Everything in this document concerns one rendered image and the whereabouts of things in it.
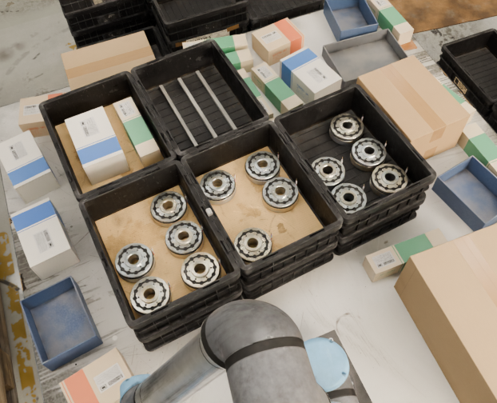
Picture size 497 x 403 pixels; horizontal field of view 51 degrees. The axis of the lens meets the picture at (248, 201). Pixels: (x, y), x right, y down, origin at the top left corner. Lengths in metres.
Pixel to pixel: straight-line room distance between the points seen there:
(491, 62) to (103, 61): 1.85
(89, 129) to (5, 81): 1.73
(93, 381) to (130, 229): 0.41
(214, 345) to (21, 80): 2.67
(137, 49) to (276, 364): 1.42
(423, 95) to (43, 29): 2.46
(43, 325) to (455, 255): 1.13
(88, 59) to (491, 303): 1.45
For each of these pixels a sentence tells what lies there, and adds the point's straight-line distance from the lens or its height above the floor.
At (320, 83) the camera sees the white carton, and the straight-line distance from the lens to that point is 1.86.
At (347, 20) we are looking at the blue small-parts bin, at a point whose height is 0.70.
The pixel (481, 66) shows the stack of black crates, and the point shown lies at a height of 0.27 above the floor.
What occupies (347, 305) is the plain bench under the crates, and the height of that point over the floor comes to 0.70.
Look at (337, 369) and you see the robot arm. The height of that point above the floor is 1.04.
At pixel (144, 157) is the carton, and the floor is 0.88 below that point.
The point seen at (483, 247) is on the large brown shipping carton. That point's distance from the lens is 1.47.
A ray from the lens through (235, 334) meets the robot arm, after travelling 0.73.
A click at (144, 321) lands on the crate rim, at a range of 1.28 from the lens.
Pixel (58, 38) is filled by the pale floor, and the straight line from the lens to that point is 3.47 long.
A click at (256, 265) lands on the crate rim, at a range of 1.30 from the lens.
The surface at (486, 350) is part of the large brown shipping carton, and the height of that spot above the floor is 0.90.
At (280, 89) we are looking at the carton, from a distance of 1.87.
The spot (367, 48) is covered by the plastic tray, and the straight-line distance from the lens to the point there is 2.14.
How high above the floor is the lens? 2.11
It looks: 58 degrees down
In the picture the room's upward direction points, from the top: 3 degrees counter-clockwise
